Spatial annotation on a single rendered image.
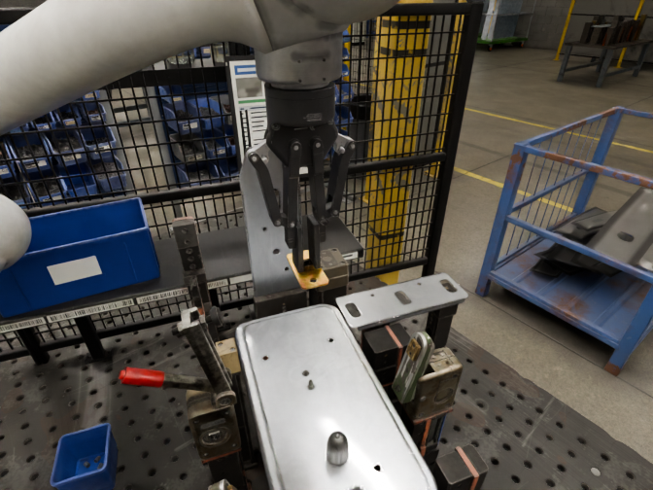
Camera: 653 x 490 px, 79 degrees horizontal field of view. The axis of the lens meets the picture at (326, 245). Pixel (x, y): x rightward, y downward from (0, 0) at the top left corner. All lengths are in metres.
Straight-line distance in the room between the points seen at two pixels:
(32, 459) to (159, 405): 0.28
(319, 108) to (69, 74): 0.22
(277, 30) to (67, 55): 0.13
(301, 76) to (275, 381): 0.51
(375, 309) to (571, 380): 1.58
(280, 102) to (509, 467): 0.90
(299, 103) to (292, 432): 0.48
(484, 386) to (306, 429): 0.62
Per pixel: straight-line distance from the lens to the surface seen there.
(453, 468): 0.69
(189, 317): 0.56
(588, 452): 1.17
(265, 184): 0.46
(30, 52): 0.33
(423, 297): 0.91
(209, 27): 0.27
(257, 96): 1.01
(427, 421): 0.82
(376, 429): 0.68
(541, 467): 1.10
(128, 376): 0.61
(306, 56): 0.41
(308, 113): 0.42
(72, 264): 0.94
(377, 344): 0.82
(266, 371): 0.75
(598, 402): 2.29
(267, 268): 0.86
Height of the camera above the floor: 1.58
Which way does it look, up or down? 33 degrees down
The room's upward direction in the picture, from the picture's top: straight up
